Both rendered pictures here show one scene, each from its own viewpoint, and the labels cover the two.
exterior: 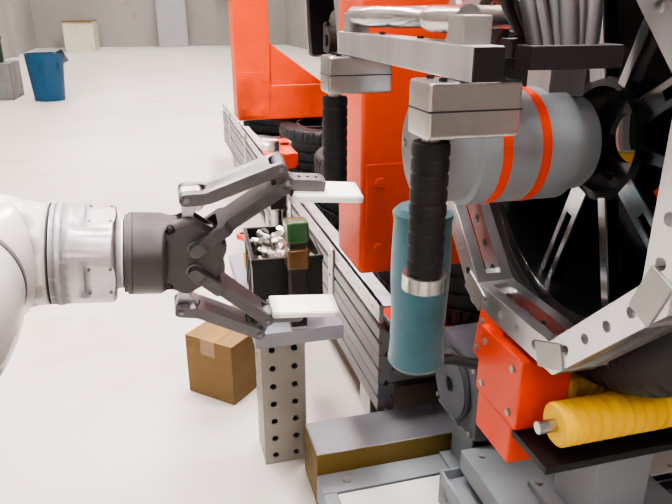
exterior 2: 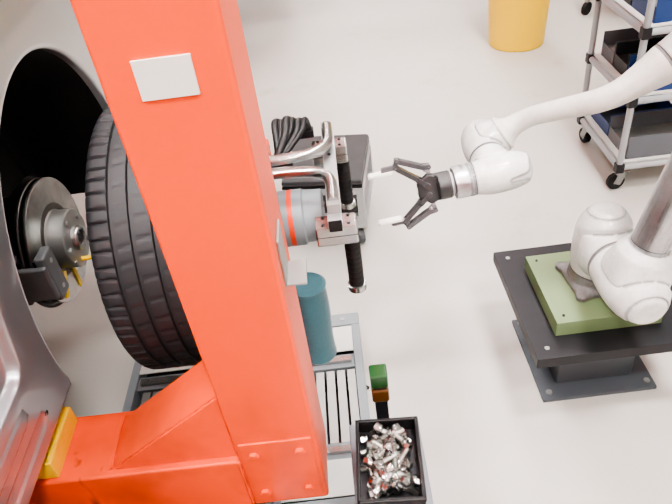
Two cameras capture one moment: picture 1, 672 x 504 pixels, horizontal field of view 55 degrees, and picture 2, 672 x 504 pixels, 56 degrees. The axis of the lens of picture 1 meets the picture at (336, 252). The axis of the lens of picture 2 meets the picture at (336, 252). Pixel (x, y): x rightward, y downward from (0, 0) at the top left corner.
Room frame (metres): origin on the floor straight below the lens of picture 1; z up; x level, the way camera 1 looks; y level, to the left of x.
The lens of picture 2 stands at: (1.98, 0.29, 1.76)
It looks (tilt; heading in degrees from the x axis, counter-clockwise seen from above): 39 degrees down; 197
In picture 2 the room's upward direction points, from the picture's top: 8 degrees counter-clockwise
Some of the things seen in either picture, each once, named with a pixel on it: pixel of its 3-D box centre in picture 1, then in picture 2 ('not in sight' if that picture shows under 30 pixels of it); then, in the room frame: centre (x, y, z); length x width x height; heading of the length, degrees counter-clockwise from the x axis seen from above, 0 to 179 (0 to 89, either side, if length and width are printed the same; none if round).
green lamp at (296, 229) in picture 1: (296, 230); (378, 376); (1.08, 0.07, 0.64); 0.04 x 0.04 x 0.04; 15
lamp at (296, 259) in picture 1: (296, 256); (380, 390); (1.08, 0.07, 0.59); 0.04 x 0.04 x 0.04; 15
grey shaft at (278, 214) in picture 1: (276, 205); not in sight; (2.38, 0.23, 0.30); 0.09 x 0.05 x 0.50; 15
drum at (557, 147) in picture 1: (497, 145); (282, 219); (0.79, -0.20, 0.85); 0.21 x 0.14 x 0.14; 105
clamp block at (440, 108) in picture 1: (463, 105); (329, 151); (0.59, -0.12, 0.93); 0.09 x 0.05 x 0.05; 105
